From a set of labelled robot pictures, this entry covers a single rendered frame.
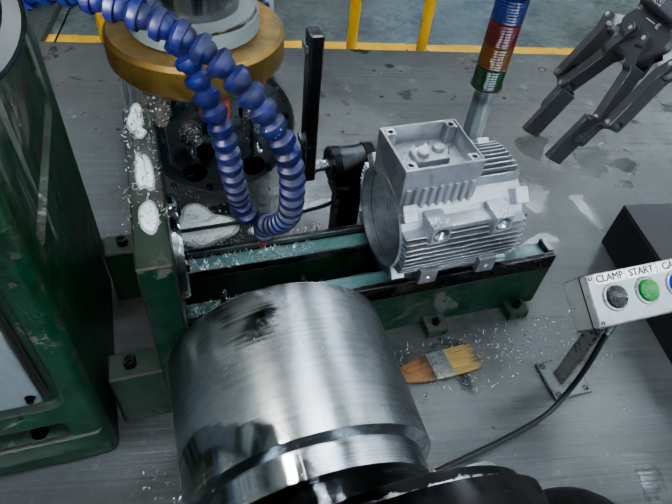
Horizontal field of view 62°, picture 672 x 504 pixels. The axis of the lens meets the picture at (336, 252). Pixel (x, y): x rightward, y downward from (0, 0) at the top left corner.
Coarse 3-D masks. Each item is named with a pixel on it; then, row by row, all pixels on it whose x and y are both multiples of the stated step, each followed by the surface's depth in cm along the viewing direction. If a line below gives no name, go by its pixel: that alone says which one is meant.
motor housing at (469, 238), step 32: (512, 160) 84; (384, 192) 94; (480, 192) 82; (384, 224) 95; (416, 224) 80; (480, 224) 81; (512, 224) 84; (384, 256) 91; (416, 256) 82; (448, 256) 83
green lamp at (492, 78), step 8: (480, 72) 109; (488, 72) 108; (496, 72) 108; (504, 72) 109; (472, 80) 113; (480, 80) 110; (488, 80) 109; (496, 80) 109; (480, 88) 111; (488, 88) 110; (496, 88) 111
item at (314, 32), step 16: (320, 32) 76; (304, 48) 77; (320, 48) 77; (304, 64) 81; (320, 64) 78; (304, 80) 82; (320, 80) 80; (304, 96) 84; (320, 96) 82; (304, 112) 85; (304, 128) 87; (304, 144) 88; (304, 160) 90
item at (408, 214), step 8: (368, 160) 87; (512, 192) 83; (520, 192) 82; (512, 200) 83; (520, 200) 82; (528, 200) 83; (400, 208) 78; (408, 208) 77; (416, 208) 78; (360, 216) 95; (400, 216) 79; (408, 216) 77; (416, 216) 78; (360, 224) 96; (392, 272) 86
